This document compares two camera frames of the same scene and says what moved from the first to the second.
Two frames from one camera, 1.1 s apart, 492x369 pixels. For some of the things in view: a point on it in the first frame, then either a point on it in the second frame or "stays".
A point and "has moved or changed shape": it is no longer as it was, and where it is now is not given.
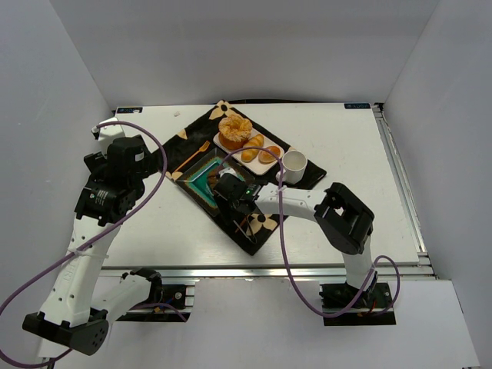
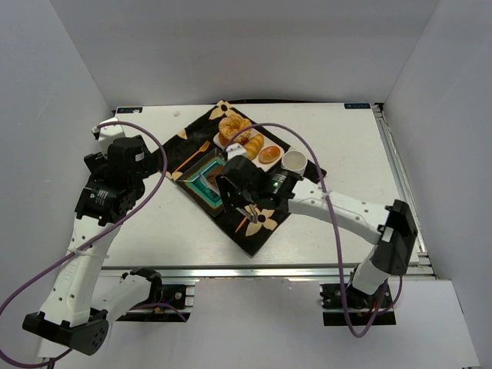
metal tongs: x=254 y=237 has moved or changed shape
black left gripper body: x=150 y=162 stays
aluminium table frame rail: x=423 y=269 stays
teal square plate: x=199 y=180 stays
